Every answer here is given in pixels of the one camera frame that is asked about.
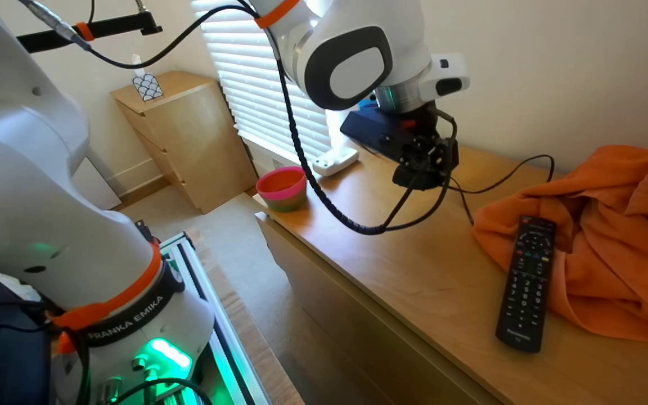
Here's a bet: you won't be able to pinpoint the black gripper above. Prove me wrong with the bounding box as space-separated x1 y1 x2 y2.
388 101 462 190

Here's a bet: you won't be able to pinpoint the white game controller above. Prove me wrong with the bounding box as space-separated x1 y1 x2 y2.
312 142 362 180

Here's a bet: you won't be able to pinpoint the black TV remote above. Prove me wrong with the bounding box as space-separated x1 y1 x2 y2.
493 214 559 355

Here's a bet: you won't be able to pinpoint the white window blinds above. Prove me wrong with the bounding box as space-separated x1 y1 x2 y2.
191 0 334 165

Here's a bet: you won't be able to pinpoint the orange cloth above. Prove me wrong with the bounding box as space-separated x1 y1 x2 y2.
470 142 648 346

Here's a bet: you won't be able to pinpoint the light wooden cabinet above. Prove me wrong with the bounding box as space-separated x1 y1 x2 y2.
111 71 259 214

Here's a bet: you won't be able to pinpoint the patterned tissue box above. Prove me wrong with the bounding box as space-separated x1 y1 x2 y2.
128 65 166 105

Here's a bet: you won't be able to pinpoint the black bar with orange tape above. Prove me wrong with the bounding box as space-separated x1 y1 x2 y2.
17 9 164 54

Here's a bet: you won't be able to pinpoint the thin black clock cable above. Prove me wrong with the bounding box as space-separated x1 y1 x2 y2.
443 153 559 227

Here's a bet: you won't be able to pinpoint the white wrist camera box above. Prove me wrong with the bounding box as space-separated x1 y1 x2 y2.
427 52 472 99

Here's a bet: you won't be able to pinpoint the aluminium rail frame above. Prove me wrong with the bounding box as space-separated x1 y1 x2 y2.
162 232 270 405

